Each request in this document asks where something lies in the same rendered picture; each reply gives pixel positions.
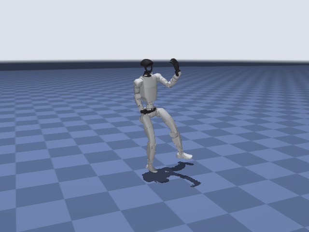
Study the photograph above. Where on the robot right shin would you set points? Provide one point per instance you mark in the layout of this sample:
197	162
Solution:
150	154

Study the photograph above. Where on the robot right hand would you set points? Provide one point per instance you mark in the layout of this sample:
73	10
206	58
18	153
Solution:
145	111

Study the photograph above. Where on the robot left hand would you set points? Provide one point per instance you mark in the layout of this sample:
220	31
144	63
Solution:
176	66

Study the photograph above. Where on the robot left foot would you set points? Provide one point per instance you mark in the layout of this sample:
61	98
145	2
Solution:
184	156

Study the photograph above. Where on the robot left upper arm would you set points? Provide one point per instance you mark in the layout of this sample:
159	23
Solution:
163	80

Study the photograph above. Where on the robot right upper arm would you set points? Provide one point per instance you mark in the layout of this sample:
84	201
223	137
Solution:
137	84

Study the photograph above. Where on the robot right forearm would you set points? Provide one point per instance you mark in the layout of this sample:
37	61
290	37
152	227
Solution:
139	103

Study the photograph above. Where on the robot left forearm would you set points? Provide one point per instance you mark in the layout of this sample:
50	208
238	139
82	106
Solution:
175	78

